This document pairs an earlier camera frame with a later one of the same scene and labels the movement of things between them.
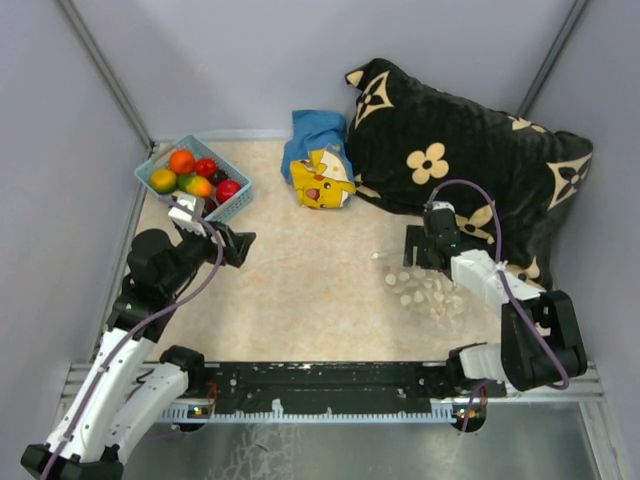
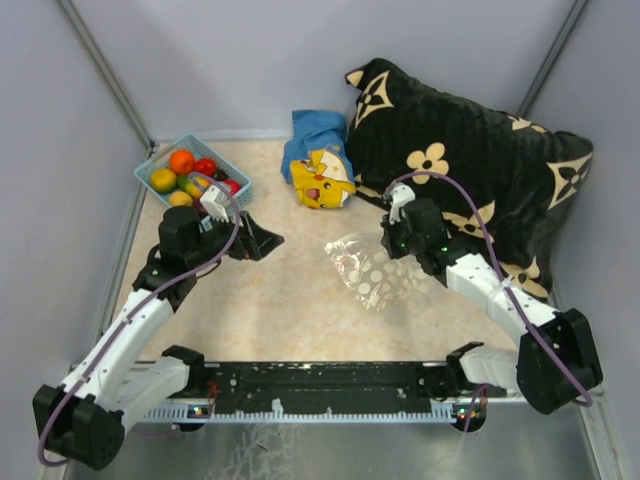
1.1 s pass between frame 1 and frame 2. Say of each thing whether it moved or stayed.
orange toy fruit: stayed
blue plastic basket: stayed
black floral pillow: stayed
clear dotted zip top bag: moved
